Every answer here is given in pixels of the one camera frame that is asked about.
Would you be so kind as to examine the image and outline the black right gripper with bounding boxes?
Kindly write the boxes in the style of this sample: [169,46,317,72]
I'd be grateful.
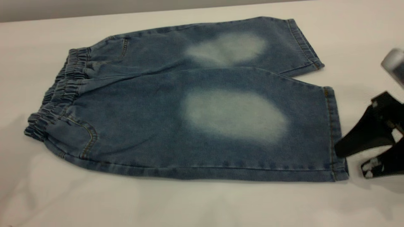
[334,91,404,179]

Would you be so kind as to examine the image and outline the blue denim kids pants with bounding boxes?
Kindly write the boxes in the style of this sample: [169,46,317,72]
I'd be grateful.
[24,16,349,183]

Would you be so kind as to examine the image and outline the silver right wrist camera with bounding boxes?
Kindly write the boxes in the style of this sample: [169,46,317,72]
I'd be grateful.
[381,48,404,89]

